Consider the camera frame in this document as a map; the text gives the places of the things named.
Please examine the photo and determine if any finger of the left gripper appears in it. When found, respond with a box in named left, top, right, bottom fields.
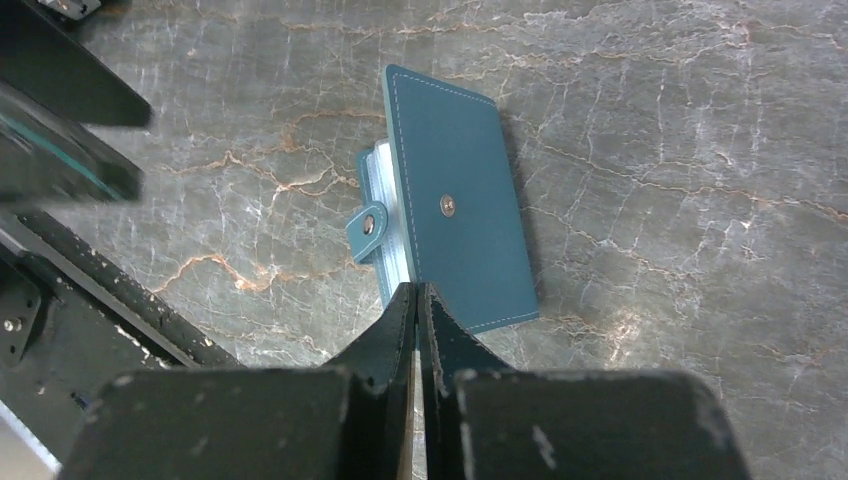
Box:
left=1, top=1, right=153, bottom=128
left=1, top=82, right=143, bottom=204

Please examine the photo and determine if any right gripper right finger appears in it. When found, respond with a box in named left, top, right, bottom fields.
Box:
left=417, top=284, right=750, bottom=479

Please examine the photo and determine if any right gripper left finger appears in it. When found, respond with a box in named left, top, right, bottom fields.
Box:
left=59, top=283, right=417, bottom=479

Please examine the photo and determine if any blue card holder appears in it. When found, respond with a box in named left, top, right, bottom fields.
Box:
left=346, top=64, right=539, bottom=333

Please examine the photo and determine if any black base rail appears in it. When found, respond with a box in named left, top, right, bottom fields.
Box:
left=1, top=211, right=240, bottom=471

